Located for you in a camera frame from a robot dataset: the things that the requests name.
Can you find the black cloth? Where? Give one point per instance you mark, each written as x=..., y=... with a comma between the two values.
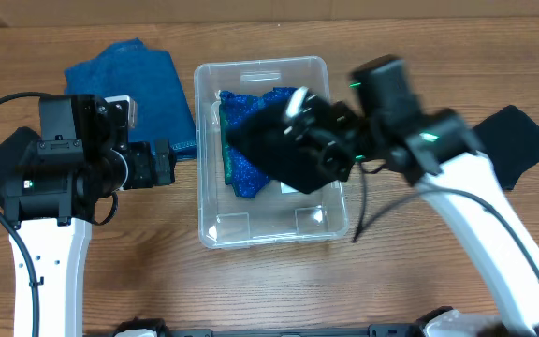
x=18, y=149
x=511, y=141
x=277, y=156

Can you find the clear plastic storage bin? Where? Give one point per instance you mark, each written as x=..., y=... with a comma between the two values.
x=278, y=213

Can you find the sparkly blue green garment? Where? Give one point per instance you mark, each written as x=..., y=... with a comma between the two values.
x=235, y=112

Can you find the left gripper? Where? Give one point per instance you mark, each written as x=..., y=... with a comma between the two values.
x=162, y=162

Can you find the folded blue denim jeans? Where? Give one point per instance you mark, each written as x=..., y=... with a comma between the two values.
x=150, y=78

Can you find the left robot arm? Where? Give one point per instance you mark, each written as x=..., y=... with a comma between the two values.
x=82, y=156

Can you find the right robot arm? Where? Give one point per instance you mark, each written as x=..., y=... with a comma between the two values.
x=444, y=162

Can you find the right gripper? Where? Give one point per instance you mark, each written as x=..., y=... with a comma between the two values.
x=341, y=156

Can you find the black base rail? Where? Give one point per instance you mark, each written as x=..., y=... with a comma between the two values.
x=158, y=327

